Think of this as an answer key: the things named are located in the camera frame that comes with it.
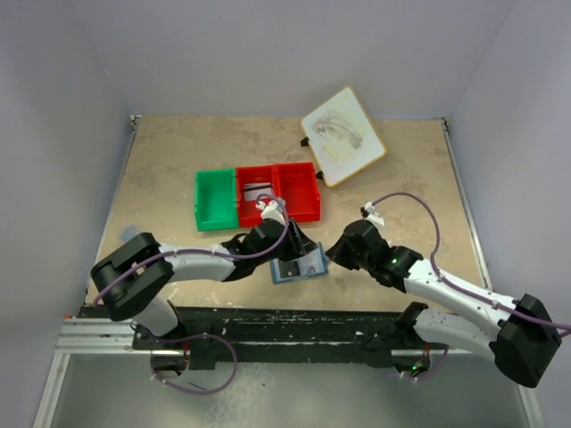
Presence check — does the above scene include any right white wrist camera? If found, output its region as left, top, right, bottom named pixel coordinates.
left=360, top=202, right=385, bottom=231

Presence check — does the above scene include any blue card holder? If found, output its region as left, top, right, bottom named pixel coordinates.
left=269, top=243, right=329, bottom=284

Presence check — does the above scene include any green plastic bin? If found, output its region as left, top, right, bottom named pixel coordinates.
left=194, top=169, right=238, bottom=232

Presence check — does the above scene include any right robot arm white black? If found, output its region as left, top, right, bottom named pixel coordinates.
left=326, top=219, right=562, bottom=388

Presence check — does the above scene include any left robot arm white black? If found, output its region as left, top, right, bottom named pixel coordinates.
left=90, top=219, right=318, bottom=350

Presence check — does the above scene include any white board wooden frame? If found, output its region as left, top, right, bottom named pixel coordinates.
left=301, top=86, right=387, bottom=188

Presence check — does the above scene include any red double plastic bin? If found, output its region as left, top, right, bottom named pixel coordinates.
left=236, top=162, right=321, bottom=227

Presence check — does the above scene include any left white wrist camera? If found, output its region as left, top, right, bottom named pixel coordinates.
left=255, top=198, right=286, bottom=225

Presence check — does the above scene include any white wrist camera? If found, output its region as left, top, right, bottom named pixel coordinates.
left=360, top=202, right=385, bottom=231
left=255, top=198, right=286, bottom=225

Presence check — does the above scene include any purple cable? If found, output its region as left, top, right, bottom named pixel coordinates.
left=92, top=195, right=289, bottom=396
left=363, top=192, right=571, bottom=384

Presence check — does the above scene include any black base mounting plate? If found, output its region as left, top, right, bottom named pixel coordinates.
left=133, top=302, right=427, bottom=370

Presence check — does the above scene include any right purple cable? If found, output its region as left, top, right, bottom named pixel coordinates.
left=363, top=192, right=571, bottom=384

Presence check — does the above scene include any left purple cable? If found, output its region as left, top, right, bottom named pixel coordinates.
left=92, top=195, right=289, bottom=396

